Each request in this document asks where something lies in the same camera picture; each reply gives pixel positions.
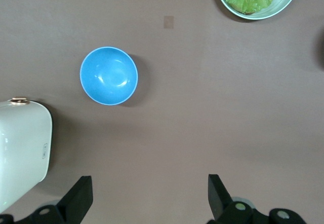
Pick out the blue bowl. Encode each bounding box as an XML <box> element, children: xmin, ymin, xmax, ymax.
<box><xmin>79</xmin><ymin>46</ymin><xmax>139</xmax><ymax>106</ymax></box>

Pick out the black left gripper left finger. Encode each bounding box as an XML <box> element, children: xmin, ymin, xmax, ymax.
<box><xmin>0</xmin><ymin>175</ymin><xmax>93</xmax><ymax>224</ymax></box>

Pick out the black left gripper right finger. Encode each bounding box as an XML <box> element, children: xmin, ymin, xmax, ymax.
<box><xmin>206</xmin><ymin>174</ymin><xmax>308</xmax><ymax>224</ymax></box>

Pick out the cream white toaster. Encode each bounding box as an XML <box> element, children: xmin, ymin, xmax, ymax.
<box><xmin>0</xmin><ymin>97</ymin><xmax>53</xmax><ymax>214</ymax></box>

